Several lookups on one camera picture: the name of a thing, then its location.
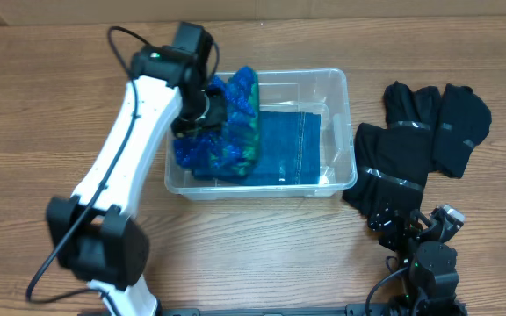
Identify blue sparkly garment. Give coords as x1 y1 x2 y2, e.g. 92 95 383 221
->
173 66 261 178

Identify blue denim jeans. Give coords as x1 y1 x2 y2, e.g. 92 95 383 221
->
192 111 322 186

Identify black garment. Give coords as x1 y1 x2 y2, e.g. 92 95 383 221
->
343 82 492 217

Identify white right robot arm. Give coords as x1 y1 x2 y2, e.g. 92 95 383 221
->
364 204 467 316

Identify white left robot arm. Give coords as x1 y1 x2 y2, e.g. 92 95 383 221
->
25 22 227 315

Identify clear plastic storage bin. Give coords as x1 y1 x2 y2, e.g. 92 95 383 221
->
164 68 357 201

